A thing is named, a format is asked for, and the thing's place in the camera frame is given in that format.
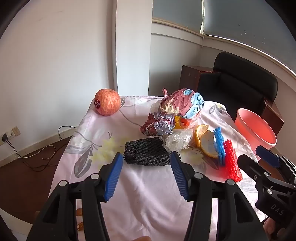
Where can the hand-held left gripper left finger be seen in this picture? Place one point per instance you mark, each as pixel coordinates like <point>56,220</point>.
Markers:
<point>113,176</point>

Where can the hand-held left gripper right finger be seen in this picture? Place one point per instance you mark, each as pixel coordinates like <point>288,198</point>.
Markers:
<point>179,176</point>

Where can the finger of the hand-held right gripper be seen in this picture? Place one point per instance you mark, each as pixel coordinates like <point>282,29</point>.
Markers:
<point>268,155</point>
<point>252,168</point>

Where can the red foam net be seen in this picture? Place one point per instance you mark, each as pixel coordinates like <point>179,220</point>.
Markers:
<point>232,160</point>

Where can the pink plastic bucket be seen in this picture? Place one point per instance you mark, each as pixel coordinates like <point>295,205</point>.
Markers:
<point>256,131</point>

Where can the clear plastic wrap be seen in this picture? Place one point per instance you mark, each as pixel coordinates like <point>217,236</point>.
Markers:
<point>177,140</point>

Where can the trash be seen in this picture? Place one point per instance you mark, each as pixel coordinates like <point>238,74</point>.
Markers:
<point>219,146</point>

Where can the black foam net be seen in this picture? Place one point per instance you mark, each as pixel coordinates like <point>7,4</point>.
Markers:
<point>145,151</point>

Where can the orange peel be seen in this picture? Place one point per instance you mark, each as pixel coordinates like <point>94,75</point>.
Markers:
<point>199,132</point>
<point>208,144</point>

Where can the yellow orange plastic piece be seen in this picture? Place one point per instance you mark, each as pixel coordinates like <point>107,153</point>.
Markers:
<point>181,122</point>

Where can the small patterned wrapper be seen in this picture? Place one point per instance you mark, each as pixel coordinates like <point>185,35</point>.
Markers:
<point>159,125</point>

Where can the large colourful wrapper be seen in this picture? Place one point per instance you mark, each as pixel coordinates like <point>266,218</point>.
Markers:
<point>182,102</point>

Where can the person's right hand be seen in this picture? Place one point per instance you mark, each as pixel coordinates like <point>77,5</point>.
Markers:
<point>271,229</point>

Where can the floral pink tablecloth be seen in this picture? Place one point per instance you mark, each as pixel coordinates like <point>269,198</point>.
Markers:
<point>138,197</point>

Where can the brown nut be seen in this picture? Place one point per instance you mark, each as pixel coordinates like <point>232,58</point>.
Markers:
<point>81,226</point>

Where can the red apple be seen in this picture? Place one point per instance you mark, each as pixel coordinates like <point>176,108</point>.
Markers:
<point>108,102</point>

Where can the black wooden armchair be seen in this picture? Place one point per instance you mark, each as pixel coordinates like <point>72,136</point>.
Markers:
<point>235,81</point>

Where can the frosted glass window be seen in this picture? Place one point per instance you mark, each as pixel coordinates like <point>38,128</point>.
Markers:
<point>231,16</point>

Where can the wall socket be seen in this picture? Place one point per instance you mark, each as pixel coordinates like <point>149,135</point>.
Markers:
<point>13,132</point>

